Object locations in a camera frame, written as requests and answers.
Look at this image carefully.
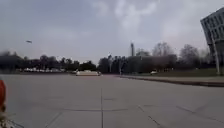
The tall slim tower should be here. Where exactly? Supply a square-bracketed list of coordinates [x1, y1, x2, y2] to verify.
[130, 42, 135, 58]

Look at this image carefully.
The pale low concrete block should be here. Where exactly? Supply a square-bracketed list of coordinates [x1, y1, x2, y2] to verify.
[75, 70, 102, 77]

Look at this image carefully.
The row of trees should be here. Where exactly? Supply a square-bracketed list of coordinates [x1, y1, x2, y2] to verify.
[0, 41, 221, 75]

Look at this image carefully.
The grey concrete slab plaza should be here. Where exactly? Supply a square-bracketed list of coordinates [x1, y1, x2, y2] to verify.
[0, 73, 224, 128]

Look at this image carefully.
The dark kerb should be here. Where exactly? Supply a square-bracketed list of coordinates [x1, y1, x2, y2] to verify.
[118, 75, 224, 88]

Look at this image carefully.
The row of parked cars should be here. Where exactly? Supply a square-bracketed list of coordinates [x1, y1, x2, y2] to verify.
[22, 67, 67, 73]

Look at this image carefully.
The grass strip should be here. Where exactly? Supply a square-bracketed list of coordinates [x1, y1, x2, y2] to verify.
[146, 67, 224, 79]

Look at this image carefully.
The pale pole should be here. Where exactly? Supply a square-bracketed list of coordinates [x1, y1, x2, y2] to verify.
[211, 33, 221, 75]

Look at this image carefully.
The grey building with window grid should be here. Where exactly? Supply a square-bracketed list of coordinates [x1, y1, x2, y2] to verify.
[200, 7, 224, 69]

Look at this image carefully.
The red object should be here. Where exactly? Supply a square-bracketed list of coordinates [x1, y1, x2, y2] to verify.
[0, 79, 7, 114]

